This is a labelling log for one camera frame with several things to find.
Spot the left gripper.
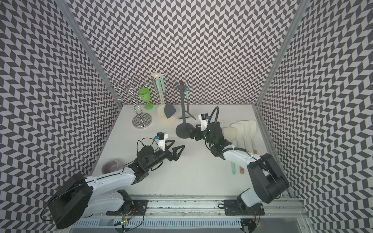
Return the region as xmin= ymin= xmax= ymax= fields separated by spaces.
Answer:
xmin=146 ymin=139 xmax=185 ymax=170

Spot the cream spatula wooden handle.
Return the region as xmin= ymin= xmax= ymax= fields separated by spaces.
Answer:
xmin=231 ymin=123 xmax=244 ymax=174
xmin=247 ymin=120 xmax=258 ymax=154

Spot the cream spatula mint handle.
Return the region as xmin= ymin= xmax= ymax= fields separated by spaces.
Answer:
xmin=222 ymin=127 xmax=237 ymax=175

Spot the grey spatula mint handle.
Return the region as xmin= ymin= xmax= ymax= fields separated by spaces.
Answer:
xmin=160 ymin=76 xmax=176 ymax=118
xmin=185 ymin=83 xmax=197 ymax=120

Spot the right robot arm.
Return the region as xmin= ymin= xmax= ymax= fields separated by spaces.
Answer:
xmin=190 ymin=107 xmax=289 ymax=207

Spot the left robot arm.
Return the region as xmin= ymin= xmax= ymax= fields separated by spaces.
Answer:
xmin=46 ymin=140 xmax=185 ymax=230

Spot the dark grey utensil rack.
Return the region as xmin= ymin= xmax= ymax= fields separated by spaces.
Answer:
xmin=176 ymin=84 xmax=194 ymax=139

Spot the cream utensil rack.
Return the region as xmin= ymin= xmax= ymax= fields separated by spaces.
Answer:
xmin=150 ymin=71 xmax=176 ymax=125

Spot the cream wide turner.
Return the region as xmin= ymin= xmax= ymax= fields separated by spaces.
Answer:
xmin=155 ymin=77 xmax=165 ymax=117

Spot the pink ceramic mug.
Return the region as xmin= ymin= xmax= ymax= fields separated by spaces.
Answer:
xmin=101 ymin=159 xmax=123 ymax=174

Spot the green plastic goblet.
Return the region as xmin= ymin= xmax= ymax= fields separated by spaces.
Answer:
xmin=138 ymin=88 xmax=153 ymax=110

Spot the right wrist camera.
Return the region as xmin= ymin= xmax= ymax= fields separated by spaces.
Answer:
xmin=198 ymin=113 xmax=210 ymax=132

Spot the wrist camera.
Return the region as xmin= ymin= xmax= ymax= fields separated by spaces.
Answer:
xmin=198 ymin=113 xmax=210 ymax=132
xmin=154 ymin=132 xmax=168 ymax=151

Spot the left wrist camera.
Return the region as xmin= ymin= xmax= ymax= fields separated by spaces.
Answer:
xmin=154 ymin=132 xmax=168 ymax=151

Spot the chrome wire mug tree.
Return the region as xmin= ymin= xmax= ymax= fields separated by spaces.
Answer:
xmin=110 ymin=81 xmax=152 ymax=129

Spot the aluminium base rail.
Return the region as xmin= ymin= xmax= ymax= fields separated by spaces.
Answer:
xmin=72 ymin=196 xmax=314 ymax=233

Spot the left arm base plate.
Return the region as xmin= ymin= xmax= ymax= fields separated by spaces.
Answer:
xmin=106 ymin=200 xmax=149 ymax=216

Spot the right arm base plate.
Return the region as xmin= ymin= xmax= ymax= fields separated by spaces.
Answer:
xmin=223 ymin=200 xmax=265 ymax=216

